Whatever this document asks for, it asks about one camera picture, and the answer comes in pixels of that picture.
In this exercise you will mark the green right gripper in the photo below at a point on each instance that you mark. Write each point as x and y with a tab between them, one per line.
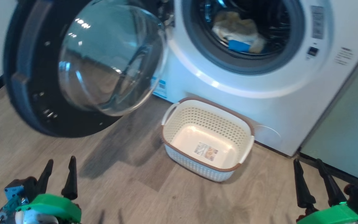
334	216

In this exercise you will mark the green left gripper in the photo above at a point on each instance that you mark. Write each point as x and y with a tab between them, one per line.
51	205

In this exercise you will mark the black round glass washer door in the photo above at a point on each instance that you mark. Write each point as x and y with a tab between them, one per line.
29	102

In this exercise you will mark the blue garment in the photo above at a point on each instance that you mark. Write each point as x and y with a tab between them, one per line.
238	46

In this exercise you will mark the yellow bear-print garment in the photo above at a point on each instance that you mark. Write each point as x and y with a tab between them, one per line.
238	26

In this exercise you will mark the white front-load washing machine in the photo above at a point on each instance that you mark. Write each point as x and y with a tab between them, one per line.
259	93

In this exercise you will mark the paper label inside basket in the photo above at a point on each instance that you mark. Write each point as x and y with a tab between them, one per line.
206	151

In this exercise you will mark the cream laundry basket brown rim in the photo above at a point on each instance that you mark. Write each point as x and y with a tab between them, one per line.
197	168

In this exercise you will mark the blue energy label sticker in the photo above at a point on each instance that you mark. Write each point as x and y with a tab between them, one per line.
161	88

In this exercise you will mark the small printed text sticker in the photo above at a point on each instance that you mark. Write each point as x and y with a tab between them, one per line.
343	56

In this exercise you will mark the grey instruction sticker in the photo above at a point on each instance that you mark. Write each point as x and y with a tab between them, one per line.
317	21

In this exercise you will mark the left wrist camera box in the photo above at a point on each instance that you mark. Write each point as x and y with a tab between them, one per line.
16	189

